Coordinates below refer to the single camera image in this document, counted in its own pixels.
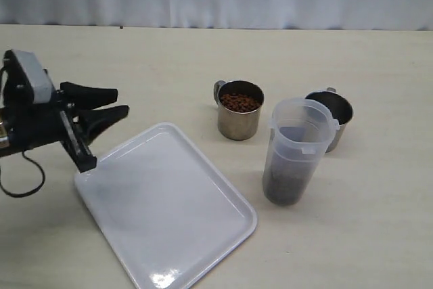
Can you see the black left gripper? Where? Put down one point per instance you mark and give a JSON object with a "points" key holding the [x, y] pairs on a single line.
{"points": [[26, 126]]}

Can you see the steel cup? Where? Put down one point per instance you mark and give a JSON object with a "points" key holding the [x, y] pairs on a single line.
{"points": [[340, 108], [239, 103]]}

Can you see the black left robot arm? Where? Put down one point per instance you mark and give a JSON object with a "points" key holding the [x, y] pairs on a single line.
{"points": [[35, 113]]}

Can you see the clear plastic container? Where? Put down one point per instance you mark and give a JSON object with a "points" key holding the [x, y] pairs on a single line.
{"points": [[301, 132]]}

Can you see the white plastic tray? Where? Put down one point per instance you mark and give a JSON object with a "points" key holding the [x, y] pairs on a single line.
{"points": [[168, 214]]}

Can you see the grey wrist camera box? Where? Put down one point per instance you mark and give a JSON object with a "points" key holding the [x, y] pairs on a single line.
{"points": [[39, 81]]}

